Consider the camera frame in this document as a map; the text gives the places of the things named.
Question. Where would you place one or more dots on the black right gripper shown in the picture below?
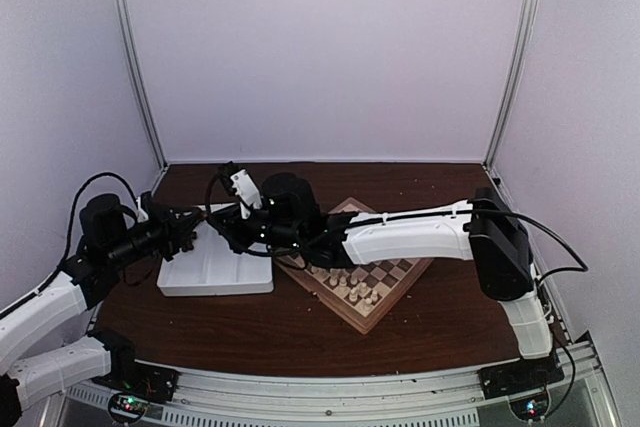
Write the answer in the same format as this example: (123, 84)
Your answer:
(228, 218)

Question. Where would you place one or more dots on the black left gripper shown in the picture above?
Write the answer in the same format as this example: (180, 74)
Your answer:
(169, 226)

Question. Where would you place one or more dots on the wooden chess board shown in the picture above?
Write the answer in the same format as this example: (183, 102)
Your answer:
(396, 276)

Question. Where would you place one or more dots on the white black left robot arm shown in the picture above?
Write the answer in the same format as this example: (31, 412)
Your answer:
(113, 238)

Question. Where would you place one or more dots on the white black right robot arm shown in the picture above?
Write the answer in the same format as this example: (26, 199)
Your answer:
(282, 215)

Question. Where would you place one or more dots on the pile of dark chess pieces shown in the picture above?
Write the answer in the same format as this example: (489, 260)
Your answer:
(187, 244)

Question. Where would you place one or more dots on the white chess pieces group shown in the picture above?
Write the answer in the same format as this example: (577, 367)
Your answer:
(356, 290)

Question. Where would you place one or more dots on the left controller board with LEDs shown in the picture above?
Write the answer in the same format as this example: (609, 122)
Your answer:
(126, 408)

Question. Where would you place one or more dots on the controller board with leds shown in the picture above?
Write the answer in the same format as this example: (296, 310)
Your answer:
(530, 408)
(126, 408)

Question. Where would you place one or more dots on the right controller board with LEDs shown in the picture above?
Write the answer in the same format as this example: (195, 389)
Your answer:
(530, 408)

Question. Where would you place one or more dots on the white plastic sorting tray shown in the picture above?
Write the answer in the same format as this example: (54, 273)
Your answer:
(212, 269)

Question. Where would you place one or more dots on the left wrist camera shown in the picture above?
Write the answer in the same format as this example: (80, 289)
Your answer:
(144, 206)

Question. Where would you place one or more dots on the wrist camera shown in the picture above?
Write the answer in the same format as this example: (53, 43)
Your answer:
(144, 206)
(237, 182)

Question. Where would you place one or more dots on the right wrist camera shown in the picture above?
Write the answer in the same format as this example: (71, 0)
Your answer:
(237, 182)

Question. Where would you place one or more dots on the aluminium front frame rail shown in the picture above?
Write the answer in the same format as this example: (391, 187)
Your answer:
(454, 397)

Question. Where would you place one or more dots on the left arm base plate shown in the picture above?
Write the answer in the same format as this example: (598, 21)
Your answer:
(149, 382)

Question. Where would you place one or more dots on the aluminium left corner post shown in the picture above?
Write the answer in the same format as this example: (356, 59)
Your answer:
(137, 82)

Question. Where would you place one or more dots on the aluminium corner post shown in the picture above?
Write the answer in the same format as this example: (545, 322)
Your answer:
(524, 31)
(137, 82)

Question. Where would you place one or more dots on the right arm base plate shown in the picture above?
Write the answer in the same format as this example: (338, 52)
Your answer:
(519, 376)

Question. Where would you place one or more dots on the aluminium right corner post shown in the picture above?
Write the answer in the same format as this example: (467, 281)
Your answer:
(524, 31)

